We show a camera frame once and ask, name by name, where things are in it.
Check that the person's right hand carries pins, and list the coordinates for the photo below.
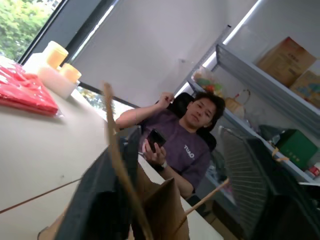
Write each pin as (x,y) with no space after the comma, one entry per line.
(165,100)

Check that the red and white can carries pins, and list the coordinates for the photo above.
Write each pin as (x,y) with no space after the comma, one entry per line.
(315,172)

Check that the brown paper bag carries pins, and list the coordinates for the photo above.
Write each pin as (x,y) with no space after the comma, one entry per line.
(162,210)

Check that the printed cardboard box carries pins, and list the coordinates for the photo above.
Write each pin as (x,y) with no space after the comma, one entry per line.
(307,87)

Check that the white plastic container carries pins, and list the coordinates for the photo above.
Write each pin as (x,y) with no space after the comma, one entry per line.
(57,83)
(33,63)

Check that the short yellow lidded jar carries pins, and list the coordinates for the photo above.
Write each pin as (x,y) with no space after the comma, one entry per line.
(71,72)

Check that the tall yellow lidded jar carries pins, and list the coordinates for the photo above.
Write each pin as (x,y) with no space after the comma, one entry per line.
(56,53)

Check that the person's left hand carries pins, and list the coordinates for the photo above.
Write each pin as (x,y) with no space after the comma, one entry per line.
(156,156)

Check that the large brown cardboard box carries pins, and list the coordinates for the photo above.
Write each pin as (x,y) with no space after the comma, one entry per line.
(285,61)

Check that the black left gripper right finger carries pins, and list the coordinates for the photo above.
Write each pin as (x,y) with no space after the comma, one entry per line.
(265,195)

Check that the black smartphone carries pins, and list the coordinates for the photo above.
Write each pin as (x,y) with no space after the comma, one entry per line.
(156,138)

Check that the black wristwatch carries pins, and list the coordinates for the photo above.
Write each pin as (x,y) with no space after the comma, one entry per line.
(161,167)

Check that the person in purple shirt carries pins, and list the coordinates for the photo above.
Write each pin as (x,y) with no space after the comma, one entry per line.
(180,140)

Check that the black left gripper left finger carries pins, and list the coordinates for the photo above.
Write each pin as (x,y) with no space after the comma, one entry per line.
(100,190)

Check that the dark window frame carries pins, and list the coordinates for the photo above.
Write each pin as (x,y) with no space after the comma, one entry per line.
(65,22)

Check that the clear bag of colourful toys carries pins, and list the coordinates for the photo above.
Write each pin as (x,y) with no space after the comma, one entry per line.
(208,83)

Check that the red plastic package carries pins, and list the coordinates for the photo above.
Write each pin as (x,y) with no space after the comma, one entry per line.
(25,95)

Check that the grey metal shelf rack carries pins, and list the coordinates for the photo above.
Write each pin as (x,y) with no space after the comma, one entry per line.
(250,72)

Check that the green box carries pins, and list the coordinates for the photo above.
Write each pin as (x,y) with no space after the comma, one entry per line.
(297,147)

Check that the dark grey bag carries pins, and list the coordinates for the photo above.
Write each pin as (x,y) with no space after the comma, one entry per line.
(268,133)

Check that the black office chair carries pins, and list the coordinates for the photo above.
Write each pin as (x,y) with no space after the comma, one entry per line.
(182,102)

